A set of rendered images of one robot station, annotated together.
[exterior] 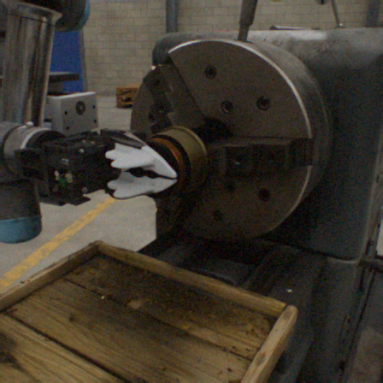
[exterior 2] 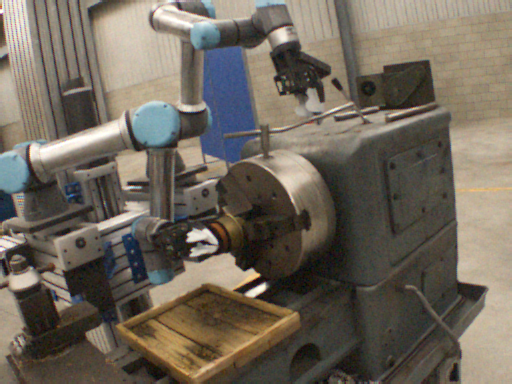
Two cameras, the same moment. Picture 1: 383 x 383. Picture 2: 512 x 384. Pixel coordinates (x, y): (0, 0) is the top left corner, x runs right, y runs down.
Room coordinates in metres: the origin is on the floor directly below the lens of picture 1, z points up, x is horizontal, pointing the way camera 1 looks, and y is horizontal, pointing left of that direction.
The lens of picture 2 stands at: (-0.46, -0.39, 1.40)
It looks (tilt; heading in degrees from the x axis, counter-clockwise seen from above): 13 degrees down; 17
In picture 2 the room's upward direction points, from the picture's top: 10 degrees counter-clockwise
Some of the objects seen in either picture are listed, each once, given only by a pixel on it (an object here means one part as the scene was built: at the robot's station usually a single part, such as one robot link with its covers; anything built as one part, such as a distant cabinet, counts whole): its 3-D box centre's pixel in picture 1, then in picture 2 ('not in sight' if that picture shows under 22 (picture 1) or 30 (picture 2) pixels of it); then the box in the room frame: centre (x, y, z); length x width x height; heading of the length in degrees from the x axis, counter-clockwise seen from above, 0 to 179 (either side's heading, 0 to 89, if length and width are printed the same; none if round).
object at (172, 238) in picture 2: (71, 162); (175, 239); (0.49, 0.15, 1.08); 0.12 x 0.09 x 0.08; 56
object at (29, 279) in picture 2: not in sight; (23, 277); (0.15, 0.33, 1.13); 0.08 x 0.08 x 0.03
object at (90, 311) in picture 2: not in sight; (56, 332); (0.17, 0.32, 0.99); 0.20 x 0.10 x 0.05; 148
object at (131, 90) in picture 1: (143, 95); not in sight; (8.91, 0.91, 0.22); 1.25 x 0.86 x 0.44; 166
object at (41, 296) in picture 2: not in sight; (35, 306); (0.15, 0.33, 1.07); 0.07 x 0.07 x 0.10; 58
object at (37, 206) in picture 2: not in sight; (43, 198); (0.58, 0.64, 1.21); 0.15 x 0.15 x 0.10
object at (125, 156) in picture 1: (134, 162); (198, 238); (0.44, 0.06, 1.10); 0.09 x 0.06 x 0.03; 56
